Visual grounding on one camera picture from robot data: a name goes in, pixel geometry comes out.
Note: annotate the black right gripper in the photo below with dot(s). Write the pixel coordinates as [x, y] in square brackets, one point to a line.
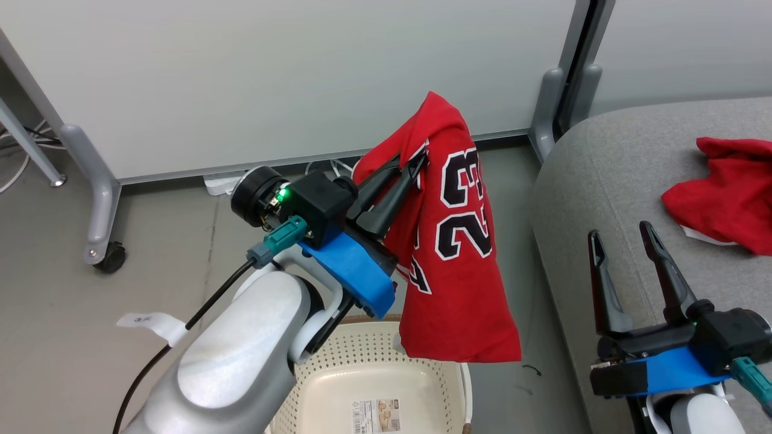
[645, 343]

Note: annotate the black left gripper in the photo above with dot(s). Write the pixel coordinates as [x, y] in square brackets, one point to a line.
[377, 253]

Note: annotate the red basketball jersey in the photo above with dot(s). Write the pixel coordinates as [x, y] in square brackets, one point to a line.
[458, 271]

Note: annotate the red garment with white trim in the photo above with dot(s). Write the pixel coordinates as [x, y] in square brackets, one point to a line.
[730, 193]

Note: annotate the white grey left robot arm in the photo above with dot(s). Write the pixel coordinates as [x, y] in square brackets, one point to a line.
[241, 361]

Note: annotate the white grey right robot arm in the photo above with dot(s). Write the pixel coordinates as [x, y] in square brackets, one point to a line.
[699, 416]

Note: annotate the grey fabric sofa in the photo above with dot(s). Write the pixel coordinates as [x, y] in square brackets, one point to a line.
[603, 181]

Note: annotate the small black floor scrap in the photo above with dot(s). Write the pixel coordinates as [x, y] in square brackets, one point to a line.
[532, 369]

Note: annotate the wide white partition panel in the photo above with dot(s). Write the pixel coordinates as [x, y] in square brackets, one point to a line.
[271, 78]

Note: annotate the white power adapter box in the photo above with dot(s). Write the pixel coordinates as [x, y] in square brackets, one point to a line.
[223, 182]

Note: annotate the short grey partition leg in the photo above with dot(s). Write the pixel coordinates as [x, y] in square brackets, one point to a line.
[546, 108]
[582, 96]

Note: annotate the beige perforated laundry basket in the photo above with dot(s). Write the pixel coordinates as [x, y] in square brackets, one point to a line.
[374, 374]

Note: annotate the printed basket label sticker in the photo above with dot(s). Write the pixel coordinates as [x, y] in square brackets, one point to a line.
[377, 417]

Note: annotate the narrow white partition panel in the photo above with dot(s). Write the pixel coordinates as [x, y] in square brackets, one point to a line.
[687, 48]

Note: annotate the black caster wheel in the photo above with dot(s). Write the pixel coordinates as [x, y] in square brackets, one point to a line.
[111, 258]

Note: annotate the long grey partition leg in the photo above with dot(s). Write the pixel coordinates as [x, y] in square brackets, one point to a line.
[96, 199]

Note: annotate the grey metal table leg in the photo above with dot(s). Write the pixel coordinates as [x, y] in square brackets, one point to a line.
[27, 141]

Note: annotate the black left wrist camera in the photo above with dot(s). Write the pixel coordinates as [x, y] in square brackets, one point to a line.
[316, 205]

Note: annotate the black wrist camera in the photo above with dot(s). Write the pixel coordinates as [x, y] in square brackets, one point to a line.
[316, 205]
[733, 337]

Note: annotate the blue right camera mount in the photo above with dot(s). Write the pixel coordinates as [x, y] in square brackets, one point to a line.
[681, 371]

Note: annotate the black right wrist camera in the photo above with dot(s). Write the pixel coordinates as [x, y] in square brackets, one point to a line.
[733, 337]

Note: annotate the teal left camera connector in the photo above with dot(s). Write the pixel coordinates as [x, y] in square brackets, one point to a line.
[280, 238]

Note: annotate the teal camera connector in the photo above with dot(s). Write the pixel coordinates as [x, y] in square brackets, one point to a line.
[280, 238]
[754, 383]

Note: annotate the teal right camera connector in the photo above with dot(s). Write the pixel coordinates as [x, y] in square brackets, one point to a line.
[754, 383]

